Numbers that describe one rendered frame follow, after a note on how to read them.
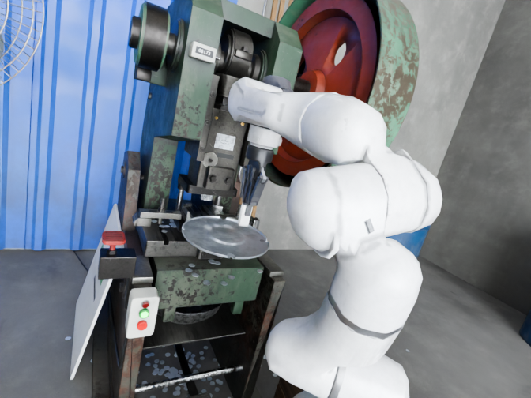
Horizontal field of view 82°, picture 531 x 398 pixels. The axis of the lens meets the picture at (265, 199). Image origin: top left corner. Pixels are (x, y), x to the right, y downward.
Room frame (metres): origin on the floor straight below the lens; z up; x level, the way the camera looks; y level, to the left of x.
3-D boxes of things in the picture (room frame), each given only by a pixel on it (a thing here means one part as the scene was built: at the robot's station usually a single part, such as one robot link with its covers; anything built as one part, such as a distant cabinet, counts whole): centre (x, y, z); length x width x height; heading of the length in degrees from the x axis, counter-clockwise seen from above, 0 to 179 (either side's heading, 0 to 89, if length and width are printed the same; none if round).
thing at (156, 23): (1.05, 0.45, 1.31); 0.22 x 0.12 x 0.22; 31
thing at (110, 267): (0.81, 0.38, 0.62); 0.10 x 0.06 x 0.20; 121
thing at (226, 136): (1.13, 0.21, 1.04); 0.17 x 0.15 x 0.30; 31
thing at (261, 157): (0.86, 0.05, 1.06); 0.08 x 0.07 x 0.09; 30
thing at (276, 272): (1.43, 0.08, 0.45); 0.92 x 0.12 x 0.90; 31
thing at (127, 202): (1.15, 0.53, 0.45); 0.92 x 0.12 x 0.90; 31
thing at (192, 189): (1.17, 0.24, 0.86); 0.20 x 0.16 x 0.05; 121
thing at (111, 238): (0.80, 0.40, 0.72); 0.07 x 0.06 x 0.08; 31
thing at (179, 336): (1.18, 0.24, 0.31); 0.43 x 0.42 x 0.01; 121
